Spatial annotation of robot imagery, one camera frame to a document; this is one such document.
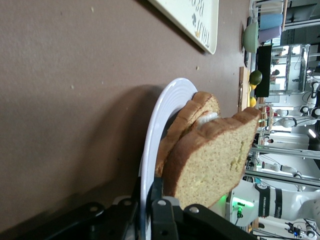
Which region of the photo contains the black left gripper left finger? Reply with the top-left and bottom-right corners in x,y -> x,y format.
14,176 -> 141,240

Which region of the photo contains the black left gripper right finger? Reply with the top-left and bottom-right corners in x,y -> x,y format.
147,177 -> 253,240

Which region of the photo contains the plain brown bread slice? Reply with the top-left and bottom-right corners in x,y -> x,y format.
162,106 -> 263,211

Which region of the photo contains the pale lavender round plate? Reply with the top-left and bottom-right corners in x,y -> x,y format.
138,77 -> 200,240

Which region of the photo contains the toast with fried egg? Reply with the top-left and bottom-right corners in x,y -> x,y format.
154,91 -> 221,178

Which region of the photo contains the fried egg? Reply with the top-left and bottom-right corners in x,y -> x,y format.
197,111 -> 220,131

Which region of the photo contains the wooden cutting board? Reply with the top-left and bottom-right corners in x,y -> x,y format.
238,66 -> 252,113

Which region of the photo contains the green avocado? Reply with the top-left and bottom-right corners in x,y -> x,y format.
248,69 -> 264,87

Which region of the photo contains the black screen panel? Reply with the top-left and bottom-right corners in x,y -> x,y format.
254,44 -> 273,98

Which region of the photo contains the pale green bowl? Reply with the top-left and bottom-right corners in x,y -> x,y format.
242,21 -> 259,54

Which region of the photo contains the cream bear print tray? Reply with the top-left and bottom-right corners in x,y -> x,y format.
146,0 -> 220,55

